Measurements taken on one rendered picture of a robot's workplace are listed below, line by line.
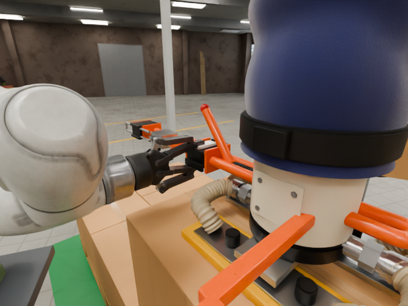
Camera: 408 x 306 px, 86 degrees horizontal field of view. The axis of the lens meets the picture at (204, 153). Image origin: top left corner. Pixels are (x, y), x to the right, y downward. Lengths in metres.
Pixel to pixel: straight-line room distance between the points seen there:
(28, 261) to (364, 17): 1.13
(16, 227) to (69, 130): 0.22
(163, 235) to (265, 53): 0.39
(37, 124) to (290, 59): 0.26
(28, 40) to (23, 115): 16.09
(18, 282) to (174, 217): 0.64
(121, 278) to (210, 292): 0.96
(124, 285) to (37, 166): 0.96
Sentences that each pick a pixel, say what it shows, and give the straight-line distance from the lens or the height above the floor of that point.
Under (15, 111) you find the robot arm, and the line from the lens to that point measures 0.24.
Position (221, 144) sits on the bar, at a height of 1.25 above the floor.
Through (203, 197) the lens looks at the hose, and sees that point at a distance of 0.48.
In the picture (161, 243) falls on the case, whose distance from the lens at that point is 0.49.
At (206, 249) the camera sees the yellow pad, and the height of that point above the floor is 1.10.
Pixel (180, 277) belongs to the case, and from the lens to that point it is 0.43.
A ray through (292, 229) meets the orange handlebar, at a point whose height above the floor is 1.22.
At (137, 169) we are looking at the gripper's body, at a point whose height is 1.23.
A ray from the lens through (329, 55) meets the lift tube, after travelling 0.27.
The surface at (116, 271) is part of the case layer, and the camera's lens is 1.22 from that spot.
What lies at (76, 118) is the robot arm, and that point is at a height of 1.36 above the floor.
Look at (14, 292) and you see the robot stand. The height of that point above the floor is 0.75.
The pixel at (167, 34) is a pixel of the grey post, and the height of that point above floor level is 2.00.
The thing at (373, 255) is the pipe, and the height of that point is 1.16.
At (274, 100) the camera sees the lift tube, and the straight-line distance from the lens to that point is 0.29.
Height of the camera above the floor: 1.40
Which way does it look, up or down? 20 degrees down
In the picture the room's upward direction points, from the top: straight up
